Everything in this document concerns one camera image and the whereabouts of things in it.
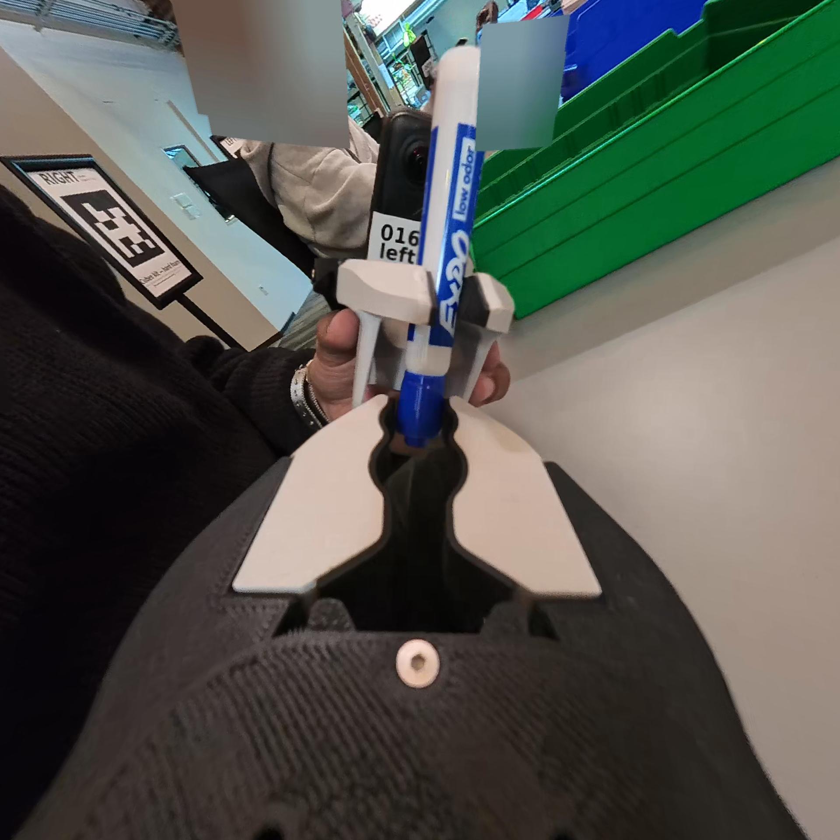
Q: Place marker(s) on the green plastic bin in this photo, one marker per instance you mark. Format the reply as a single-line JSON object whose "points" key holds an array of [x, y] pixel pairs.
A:
{"points": [[656, 197]]}

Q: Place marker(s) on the blue plastic bin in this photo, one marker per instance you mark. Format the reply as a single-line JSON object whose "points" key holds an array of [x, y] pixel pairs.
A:
{"points": [[623, 39]]}

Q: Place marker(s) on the grey desk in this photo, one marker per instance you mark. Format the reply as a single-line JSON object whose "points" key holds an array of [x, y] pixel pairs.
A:
{"points": [[689, 459]]}

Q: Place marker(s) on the person's left forearm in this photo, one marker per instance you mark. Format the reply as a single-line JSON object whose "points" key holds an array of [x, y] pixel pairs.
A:
{"points": [[249, 387]]}

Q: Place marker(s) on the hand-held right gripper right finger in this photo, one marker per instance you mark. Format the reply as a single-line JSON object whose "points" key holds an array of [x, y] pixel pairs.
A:
{"points": [[525, 525]]}

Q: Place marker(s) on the person's black sweater torso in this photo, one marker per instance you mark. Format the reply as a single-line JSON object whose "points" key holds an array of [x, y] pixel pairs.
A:
{"points": [[98, 459]]}

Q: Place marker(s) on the framed marker tag sign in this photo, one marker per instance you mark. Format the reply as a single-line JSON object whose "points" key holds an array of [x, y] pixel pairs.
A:
{"points": [[118, 223]]}

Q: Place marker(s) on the person's left hand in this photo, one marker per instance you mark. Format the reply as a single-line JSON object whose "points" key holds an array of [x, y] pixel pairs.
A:
{"points": [[334, 367]]}

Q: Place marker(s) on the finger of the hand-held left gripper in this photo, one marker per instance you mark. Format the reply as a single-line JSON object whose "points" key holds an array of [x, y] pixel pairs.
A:
{"points": [[387, 289], [493, 302]]}

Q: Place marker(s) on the blue dry erase marker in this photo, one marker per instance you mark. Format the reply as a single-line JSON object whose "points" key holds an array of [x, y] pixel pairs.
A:
{"points": [[446, 197]]}

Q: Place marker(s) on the black office chair back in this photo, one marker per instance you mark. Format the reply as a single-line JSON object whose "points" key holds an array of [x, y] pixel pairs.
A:
{"points": [[229, 197]]}

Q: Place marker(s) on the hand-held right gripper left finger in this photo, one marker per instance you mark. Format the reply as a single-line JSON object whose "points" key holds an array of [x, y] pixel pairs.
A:
{"points": [[308, 525]]}

